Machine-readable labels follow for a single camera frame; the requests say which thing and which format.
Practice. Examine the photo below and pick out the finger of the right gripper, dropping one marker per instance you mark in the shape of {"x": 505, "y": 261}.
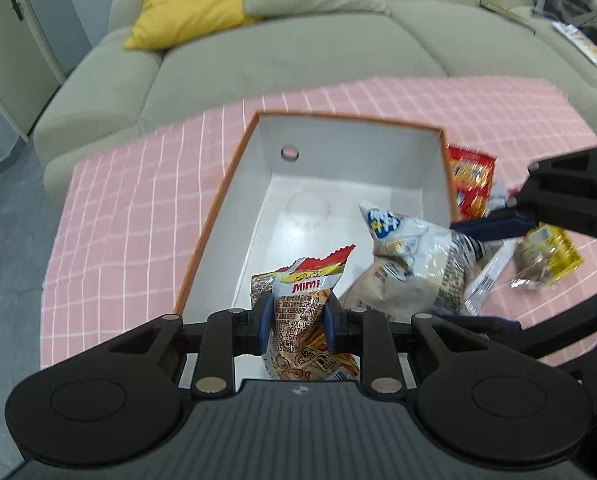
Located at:
{"x": 501, "y": 224}

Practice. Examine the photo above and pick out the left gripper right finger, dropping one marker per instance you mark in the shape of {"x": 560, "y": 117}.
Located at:
{"x": 366, "y": 333}

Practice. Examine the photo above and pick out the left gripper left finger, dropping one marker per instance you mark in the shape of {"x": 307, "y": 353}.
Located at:
{"x": 226, "y": 335}

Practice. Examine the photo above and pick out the red cracker snack bag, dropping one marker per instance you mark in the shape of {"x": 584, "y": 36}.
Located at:
{"x": 472, "y": 175}

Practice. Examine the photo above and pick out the Mimi snack bag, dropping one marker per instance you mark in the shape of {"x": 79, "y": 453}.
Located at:
{"x": 297, "y": 348}

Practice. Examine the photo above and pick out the white blue snack bag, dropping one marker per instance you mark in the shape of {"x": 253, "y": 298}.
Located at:
{"x": 417, "y": 267}

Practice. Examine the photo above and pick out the white grey snack sachet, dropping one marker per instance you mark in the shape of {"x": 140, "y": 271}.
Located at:
{"x": 479, "y": 289}

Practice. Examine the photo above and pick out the yellow brown snack packet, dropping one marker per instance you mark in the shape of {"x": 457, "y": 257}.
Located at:
{"x": 543, "y": 257}

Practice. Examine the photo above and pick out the pink checkered tablecloth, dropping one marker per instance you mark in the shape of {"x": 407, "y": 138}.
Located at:
{"x": 134, "y": 214}

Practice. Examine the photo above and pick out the orange cardboard box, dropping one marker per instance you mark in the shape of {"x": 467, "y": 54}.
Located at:
{"x": 293, "y": 190}

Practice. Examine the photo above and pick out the dark stick on sofa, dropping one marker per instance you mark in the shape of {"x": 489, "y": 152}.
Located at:
{"x": 506, "y": 14}

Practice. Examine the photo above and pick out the beige sofa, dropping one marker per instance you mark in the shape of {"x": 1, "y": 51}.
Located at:
{"x": 115, "y": 95}

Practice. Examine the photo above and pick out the yellow cushion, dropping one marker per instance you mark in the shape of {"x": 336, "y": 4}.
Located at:
{"x": 164, "y": 24}

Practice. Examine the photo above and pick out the white door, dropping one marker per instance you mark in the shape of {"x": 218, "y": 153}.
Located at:
{"x": 29, "y": 73}

